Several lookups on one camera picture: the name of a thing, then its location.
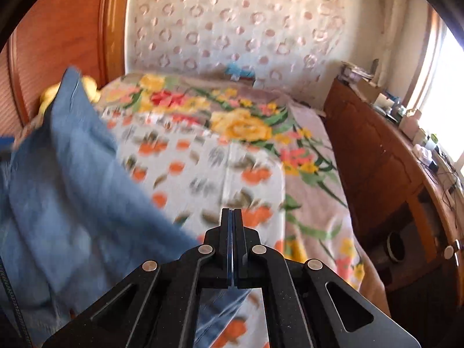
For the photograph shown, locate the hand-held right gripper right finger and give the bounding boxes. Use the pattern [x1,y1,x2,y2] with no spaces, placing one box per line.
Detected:
[234,209,422,348]

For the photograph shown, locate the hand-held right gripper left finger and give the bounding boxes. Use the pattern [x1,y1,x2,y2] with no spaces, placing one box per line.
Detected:
[41,208,231,348]

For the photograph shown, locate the blue denim pants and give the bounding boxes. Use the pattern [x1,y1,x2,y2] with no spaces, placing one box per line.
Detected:
[0,66,254,348]

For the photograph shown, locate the orange fruit print bed sheet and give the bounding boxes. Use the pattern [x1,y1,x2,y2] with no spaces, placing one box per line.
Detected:
[98,110,291,348]

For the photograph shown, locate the floral blanket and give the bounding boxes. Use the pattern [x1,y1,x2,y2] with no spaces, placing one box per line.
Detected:
[99,72,392,316]

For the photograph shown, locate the round black object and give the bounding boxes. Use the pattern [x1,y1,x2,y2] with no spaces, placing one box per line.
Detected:
[386,232,407,262]

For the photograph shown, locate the wooden cabinet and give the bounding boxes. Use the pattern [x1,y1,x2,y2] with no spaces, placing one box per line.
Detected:
[322,78,464,298]

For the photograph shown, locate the blue bag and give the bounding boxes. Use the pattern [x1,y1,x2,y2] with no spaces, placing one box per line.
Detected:
[225,63,256,80]

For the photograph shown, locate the cardboard box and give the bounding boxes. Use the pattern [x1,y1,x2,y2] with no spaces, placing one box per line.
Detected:
[357,78,382,103]

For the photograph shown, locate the stack of papers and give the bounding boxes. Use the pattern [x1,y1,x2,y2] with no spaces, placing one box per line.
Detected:
[340,61,374,81]

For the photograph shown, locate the sheer curtain with circles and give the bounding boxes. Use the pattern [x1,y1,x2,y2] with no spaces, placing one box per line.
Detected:
[125,0,385,111]

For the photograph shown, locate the yellow plush toy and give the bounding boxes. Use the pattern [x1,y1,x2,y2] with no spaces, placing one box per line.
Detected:
[39,76,102,117]

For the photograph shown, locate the window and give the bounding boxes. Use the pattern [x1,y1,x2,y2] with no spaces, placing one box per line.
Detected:
[402,7,464,142]

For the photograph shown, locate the wooden slatted headboard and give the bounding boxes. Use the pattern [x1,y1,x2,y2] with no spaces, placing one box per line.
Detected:
[0,0,133,138]

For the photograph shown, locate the black braided cable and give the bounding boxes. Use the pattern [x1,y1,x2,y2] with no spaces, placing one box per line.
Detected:
[0,250,34,348]

